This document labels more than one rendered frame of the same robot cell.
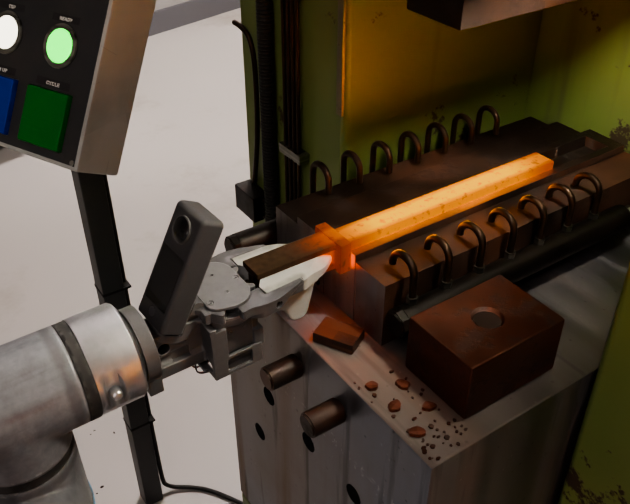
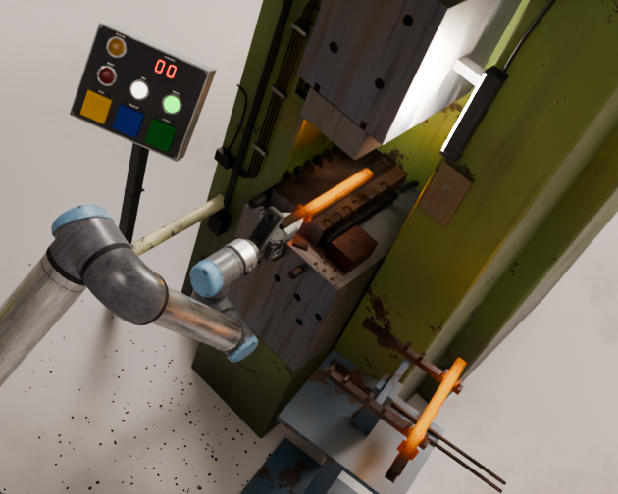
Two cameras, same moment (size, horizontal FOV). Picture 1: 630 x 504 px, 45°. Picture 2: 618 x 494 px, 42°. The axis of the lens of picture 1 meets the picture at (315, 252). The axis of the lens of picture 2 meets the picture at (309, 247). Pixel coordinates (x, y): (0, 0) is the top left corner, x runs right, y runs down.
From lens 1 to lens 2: 1.59 m
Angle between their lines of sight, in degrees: 26
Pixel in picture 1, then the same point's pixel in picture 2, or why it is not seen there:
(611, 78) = not seen: hidden behind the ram
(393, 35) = not seen: hidden behind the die
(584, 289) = (380, 224)
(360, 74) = (304, 131)
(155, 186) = (43, 63)
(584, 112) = not seen: hidden behind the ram
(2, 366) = (224, 263)
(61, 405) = (237, 273)
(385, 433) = (321, 278)
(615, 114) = (394, 144)
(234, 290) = (279, 233)
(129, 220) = (32, 94)
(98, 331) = (245, 250)
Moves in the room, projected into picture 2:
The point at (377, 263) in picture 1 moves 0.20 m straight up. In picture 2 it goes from (318, 221) to (339, 171)
